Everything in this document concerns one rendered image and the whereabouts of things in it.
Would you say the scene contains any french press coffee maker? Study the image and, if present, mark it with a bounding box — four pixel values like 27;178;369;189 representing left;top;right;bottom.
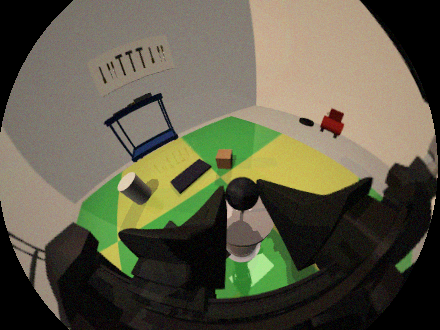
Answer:
225;177;275;262

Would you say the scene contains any beige cylinder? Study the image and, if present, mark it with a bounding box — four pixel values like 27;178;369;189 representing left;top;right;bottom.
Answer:
117;173;152;205

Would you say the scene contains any brown block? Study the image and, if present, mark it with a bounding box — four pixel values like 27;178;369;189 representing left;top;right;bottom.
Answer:
215;150;232;169

